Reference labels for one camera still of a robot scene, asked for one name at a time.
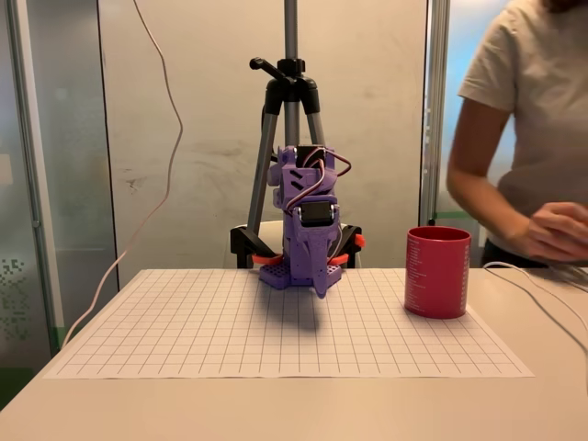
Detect red cup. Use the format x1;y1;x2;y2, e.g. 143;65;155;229
403;225;473;321

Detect person's hand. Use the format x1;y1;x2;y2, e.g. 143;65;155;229
526;200;588;264

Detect black orange table clamp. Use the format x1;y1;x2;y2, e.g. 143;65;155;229
327;222;368;270
229;224;284;270

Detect white grid paper sheet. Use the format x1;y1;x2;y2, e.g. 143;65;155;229
42;267;537;380

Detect dark trousers of person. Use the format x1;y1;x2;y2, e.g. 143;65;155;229
481;236;555;270

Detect person in beige shirt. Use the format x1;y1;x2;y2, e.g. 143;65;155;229
458;0;588;252

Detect red white black servo wire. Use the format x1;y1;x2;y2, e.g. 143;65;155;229
283;145;355;213

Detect grey black camera tripod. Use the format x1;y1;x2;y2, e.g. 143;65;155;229
246;0;330;233

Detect aluminium frame post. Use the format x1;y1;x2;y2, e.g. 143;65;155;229
5;0;64;356
418;0;452;227

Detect thin white cable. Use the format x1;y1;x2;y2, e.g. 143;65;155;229
546;262;588;300
481;260;588;359

